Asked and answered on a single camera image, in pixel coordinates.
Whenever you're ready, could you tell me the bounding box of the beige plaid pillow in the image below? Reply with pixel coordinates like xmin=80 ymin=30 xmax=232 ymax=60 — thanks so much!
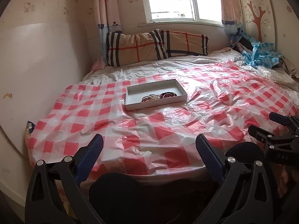
xmin=106 ymin=29 xmax=209 ymax=67

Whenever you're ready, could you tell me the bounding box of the patterned curtain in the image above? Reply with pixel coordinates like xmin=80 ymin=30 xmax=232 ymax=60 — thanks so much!
xmin=93 ymin=0 xmax=122 ymax=51

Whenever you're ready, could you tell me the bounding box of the white cardboard box tray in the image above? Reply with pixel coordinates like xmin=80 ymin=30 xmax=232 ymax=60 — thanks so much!
xmin=125 ymin=79 xmax=187 ymax=111

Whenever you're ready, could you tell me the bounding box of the tree decorated wardrobe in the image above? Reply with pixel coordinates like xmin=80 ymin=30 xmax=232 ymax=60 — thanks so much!
xmin=241 ymin=0 xmax=298 ymax=66

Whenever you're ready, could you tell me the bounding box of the white striped bed sheet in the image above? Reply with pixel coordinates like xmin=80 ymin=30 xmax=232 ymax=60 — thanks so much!
xmin=79 ymin=47 xmax=246 ymax=85

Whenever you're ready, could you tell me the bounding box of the white headboard panel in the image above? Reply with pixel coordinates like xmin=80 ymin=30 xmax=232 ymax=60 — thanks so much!
xmin=1 ymin=22 xmax=91 ymax=156

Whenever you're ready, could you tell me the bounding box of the red white checkered plastic sheet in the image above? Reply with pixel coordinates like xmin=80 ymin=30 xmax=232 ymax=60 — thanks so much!
xmin=26 ymin=61 xmax=298 ymax=178

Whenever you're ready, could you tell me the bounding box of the silver bangle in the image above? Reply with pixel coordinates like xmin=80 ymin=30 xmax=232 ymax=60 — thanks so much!
xmin=141 ymin=94 xmax=161 ymax=102

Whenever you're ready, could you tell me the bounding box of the window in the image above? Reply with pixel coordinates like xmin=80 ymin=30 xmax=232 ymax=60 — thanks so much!
xmin=143 ymin=0 xmax=222 ymax=26

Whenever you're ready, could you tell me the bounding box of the blue crumpled cloth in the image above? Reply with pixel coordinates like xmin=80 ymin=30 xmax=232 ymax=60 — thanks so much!
xmin=241 ymin=33 xmax=282 ymax=69

